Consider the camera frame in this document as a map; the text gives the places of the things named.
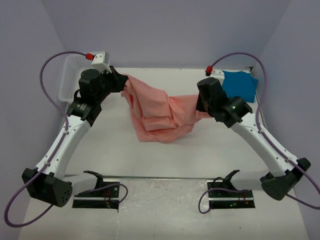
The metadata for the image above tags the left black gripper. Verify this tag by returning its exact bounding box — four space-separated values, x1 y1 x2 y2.
95 65 128 103

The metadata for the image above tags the pink t shirt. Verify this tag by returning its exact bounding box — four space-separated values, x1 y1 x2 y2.
120 75 210 143

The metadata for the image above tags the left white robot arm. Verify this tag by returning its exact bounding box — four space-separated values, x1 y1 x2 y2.
22 67 129 207

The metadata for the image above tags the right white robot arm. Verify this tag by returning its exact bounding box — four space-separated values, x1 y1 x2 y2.
196 77 311 201

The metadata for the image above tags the blue folded t shirt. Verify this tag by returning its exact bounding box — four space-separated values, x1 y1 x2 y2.
222 70 258 103

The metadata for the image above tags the white plastic basket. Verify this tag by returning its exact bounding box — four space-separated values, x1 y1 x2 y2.
58 54 91 103

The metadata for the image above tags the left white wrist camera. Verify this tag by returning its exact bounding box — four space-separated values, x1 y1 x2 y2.
85 51 112 73

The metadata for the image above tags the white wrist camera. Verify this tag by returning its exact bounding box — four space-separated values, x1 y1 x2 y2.
204 65 225 82
85 51 112 73

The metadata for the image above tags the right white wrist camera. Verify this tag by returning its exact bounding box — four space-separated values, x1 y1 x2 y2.
204 65 225 82

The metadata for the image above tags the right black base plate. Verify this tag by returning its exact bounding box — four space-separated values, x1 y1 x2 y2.
207 178 256 210

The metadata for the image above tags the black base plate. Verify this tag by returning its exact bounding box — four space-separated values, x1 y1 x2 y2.
72 185 120 210
207 178 256 210

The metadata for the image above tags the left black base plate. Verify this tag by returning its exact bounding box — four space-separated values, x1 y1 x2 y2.
72 185 120 210

